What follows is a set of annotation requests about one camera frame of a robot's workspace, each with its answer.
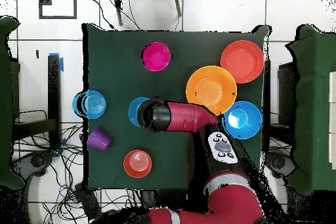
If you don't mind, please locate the dark green table cloth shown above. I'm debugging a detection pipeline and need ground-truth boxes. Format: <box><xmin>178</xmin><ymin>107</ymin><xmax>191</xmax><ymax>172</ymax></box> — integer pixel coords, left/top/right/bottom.
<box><xmin>82</xmin><ymin>23</ymin><xmax>271</xmax><ymax>191</ymax></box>

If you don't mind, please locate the small blue bowl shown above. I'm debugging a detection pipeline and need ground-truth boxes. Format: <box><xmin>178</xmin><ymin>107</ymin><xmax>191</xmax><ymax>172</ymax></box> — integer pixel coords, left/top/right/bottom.
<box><xmin>72</xmin><ymin>90</ymin><xmax>108</xmax><ymax>120</ymax></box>
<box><xmin>127</xmin><ymin>97</ymin><xmax>151</xmax><ymax>128</ymax></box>

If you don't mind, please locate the large blue bowl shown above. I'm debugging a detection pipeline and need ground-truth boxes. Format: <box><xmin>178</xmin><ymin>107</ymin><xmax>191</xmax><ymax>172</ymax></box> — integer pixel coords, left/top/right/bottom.
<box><xmin>221</xmin><ymin>101</ymin><xmax>263</xmax><ymax>140</ymax></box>

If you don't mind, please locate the small orange bowl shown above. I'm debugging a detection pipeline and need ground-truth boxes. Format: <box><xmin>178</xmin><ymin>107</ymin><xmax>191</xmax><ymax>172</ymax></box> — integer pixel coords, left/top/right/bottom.
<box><xmin>123</xmin><ymin>149</ymin><xmax>153</xmax><ymax>179</ymax></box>

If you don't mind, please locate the large yellow-orange bowl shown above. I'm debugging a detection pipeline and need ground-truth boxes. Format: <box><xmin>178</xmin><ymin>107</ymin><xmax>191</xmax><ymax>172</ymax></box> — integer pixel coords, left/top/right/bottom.
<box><xmin>185</xmin><ymin>65</ymin><xmax>238</xmax><ymax>116</ymax></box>

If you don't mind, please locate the black office chair base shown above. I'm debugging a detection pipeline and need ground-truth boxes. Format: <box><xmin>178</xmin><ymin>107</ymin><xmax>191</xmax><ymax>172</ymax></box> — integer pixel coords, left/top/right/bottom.
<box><xmin>11</xmin><ymin>150</ymin><xmax>54</xmax><ymax>179</ymax></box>
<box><xmin>264</xmin><ymin>151</ymin><xmax>297</xmax><ymax>180</ymax></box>

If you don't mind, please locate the large orange bowl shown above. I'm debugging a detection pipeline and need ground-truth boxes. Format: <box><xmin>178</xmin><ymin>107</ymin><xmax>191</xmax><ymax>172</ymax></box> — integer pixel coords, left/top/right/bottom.
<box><xmin>220</xmin><ymin>39</ymin><xmax>264</xmax><ymax>85</ymax></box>

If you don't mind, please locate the green cloth covered side table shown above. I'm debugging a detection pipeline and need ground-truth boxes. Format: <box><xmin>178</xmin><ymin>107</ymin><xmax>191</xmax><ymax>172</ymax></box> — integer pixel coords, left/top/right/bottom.
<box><xmin>285</xmin><ymin>24</ymin><xmax>336</xmax><ymax>196</ymax></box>
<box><xmin>0</xmin><ymin>15</ymin><xmax>24</xmax><ymax>189</ymax></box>

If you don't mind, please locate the small pink bowl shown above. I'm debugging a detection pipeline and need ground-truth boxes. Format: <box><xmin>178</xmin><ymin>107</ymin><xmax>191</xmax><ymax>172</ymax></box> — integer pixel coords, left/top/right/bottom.
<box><xmin>142</xmin><ymin>41</ymin><xmax>172</xmax><ymax>72</ymax></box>

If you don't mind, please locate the blue tape strip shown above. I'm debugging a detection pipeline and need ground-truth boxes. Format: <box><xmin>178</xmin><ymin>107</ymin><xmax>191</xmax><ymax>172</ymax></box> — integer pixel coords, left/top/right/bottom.
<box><xmin>48</xmin><ymin>52</ymin><xmax>64</xmax><ymax>72</ymax></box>

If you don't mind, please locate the black power box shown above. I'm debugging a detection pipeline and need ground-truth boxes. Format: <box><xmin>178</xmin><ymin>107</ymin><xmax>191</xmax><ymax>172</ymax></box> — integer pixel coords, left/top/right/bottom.
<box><xmin>73</xmin><ymin>183</ymin><xmax>102</xmax><ymax>221</ymax></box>

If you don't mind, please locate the purple cup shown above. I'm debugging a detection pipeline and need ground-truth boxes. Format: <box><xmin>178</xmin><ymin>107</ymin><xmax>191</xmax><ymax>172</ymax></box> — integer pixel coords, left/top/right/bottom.
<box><xmin>86</xmin><ymin>127</ymin><xmax>112</xmax><ymax>152</ymax></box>

